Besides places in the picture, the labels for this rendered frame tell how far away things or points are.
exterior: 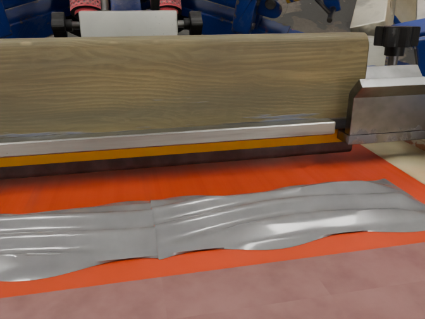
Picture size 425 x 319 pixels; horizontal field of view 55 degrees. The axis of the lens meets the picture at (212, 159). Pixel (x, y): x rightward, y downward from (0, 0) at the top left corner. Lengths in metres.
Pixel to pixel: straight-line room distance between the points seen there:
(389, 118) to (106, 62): 0.22
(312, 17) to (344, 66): 2.62
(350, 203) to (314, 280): 0.08
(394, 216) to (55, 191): 0.23
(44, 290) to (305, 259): 0.13
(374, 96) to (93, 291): 0.24
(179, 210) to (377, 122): 0.17
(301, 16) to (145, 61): 2.66
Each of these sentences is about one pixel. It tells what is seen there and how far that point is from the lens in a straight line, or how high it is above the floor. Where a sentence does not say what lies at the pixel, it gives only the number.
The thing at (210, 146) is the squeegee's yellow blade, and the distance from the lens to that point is 0.32.
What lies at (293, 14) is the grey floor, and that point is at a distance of 2.94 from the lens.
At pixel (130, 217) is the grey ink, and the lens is 0.25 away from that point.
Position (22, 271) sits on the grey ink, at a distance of 0.23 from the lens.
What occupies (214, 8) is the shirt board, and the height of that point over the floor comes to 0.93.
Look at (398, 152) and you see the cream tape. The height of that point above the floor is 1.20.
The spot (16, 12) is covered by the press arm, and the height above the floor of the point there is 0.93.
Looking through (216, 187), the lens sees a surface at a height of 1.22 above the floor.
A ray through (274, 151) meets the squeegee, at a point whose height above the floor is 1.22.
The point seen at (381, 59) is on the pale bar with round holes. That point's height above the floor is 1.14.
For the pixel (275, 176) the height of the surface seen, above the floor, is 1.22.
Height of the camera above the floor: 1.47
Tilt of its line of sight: 51 degrees down
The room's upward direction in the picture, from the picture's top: 10 degrees clockwise
